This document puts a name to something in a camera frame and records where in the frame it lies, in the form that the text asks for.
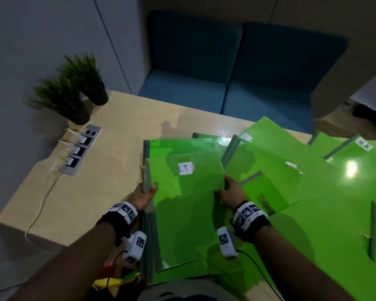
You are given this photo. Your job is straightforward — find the person's left hand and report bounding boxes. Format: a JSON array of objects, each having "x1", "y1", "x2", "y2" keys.
[{"x1": 126, "y1": 183, "x2": 159, "y2": 213}]

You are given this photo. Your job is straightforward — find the person's right hand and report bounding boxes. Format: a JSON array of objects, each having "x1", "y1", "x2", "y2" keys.
[{"x1": 214, "y1": 175, "x2": 249, "y2": 212}]

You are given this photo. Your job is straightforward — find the green folder small white label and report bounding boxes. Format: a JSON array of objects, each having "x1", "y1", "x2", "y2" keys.
[{"x1": 143, "y1": 149, "x2": 226, "y2": 273}]

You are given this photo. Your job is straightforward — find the stack of green folders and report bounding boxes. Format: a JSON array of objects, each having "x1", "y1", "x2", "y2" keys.
[{"x1": 140, "y1": 138, "x2": 242, "y2": 286}]

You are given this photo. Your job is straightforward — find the pile of green folders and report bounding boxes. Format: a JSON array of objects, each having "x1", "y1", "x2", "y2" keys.
[{"x1": 193, "y1": 116, "x2": 376, "y2": 301}]

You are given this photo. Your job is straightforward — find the person's left forearm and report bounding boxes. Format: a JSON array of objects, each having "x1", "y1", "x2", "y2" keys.
[{"x1": 8, "y1": 222, "x2": 117, "y2": 301}]

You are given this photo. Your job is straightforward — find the person's right forearm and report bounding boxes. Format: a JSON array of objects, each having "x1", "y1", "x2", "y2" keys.
[{"x1": 254, "y1": 225, "x2": 355, "y2": 301}]

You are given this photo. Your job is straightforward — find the person's grey trousers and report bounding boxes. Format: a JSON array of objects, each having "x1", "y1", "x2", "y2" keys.
[{"x1": 137, "y1": 278, "x2": 239, "y2": 301}]

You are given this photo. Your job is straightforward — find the black marker wristband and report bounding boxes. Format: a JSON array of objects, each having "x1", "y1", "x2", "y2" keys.
[
  {"x1": 96, "y1": 202, "x2": 138, "y2": 245},
  {"x1": 230, "y1": 201, "x2": 272, "y2": 243}
]

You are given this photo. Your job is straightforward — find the grey power socket panel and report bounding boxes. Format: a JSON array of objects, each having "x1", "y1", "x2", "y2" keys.
[{"x1": 58, "y1": 124, "x2": 102, "y2": 177}]

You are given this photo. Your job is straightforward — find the colourful plastic bag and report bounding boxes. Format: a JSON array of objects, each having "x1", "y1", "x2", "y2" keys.
[{"x1": 92, "y1": 261, "x2": 142, "y2": 298}]

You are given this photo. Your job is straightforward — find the green potted plant black pot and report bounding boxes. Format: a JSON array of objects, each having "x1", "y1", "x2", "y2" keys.
[
  {"x1": 26, "y1": 75, "x2": 91, "y2": 126},
  {"x1": 59, "y1": 53, "x2": 109, "y2": 106}
]

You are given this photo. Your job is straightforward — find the blue fabric sofa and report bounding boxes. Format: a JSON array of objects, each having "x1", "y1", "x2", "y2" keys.
[{"x1": 137, "y1": 10, "x2": 349, "y2": 135}]

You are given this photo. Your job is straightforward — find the black object on floor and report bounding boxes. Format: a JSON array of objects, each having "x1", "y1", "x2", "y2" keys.
[{"x1": 352, "y1": 103, "x2": 376, "y2": 135}]

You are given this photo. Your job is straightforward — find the white curtain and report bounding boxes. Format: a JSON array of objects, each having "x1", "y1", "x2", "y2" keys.
[{"x1": 351, "y1": 65, "x2": 376, "y2": 112}]

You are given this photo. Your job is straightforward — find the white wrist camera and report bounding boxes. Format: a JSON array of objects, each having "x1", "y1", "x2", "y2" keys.
[
  {"x1": 216, "y1": 226, "x2": 239, "y2": 259},
  {"x1": 122, "y1": 231, "x2": 147, "y2": 264}
]

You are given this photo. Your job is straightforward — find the black camera cable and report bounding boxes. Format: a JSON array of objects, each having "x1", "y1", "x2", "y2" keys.
[
  {"x1": 237, "y1": 249, "x2": 283, "y2": 301},
  {"x1": 106, "y1": 250, "x2": 127, "y2": 289}
]

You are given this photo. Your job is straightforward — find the white power cable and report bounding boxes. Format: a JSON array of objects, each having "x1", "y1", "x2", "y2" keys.
[{"x1": 24, "y1": 172, "x2": 63, "y2": 251}]

